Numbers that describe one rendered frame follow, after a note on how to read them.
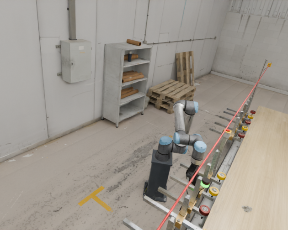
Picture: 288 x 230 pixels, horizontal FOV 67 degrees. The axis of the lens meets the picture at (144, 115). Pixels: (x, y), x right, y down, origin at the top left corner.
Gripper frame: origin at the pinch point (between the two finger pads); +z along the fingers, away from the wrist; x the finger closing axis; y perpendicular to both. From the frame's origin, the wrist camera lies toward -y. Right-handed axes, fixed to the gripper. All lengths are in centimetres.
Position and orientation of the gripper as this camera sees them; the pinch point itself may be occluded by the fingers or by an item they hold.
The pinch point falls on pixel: (189, 181)
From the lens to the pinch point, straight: 190.0
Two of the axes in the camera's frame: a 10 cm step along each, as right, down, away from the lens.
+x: -8.3, -3.4, 4.4
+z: -1.3, 8.8, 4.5
